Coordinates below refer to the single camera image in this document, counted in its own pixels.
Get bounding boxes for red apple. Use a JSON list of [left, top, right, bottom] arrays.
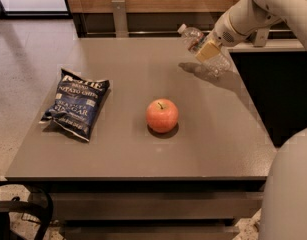
[[146, 98, 179, 133]]

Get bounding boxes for black chair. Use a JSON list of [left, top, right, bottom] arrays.
[[0, 181, 53, 240]]

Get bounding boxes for grey table drawer unit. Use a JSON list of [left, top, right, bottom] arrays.
[[39, 181, 263, 240]]

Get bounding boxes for metal bracket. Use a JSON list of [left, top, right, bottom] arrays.
[[111, 0, 129, 38], [251, 28, 270, 47]]

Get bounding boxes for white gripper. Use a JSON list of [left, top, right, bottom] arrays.
[[195, 12, 247, 63]]

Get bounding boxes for left metal bracket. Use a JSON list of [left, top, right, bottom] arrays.
[[111, 0, 129, 38]]

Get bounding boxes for blue potato chips bag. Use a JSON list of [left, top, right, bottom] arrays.
[[40, 68, 110, 142]]

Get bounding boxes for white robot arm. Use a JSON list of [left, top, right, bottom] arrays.
[[209, 0, 307, 240]]

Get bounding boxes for clear plastic water bottle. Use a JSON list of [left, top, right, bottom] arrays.
[[177, 24, 231, 77]]

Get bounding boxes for right metal bracket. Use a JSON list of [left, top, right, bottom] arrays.
[[251, 28, 270, 47]]

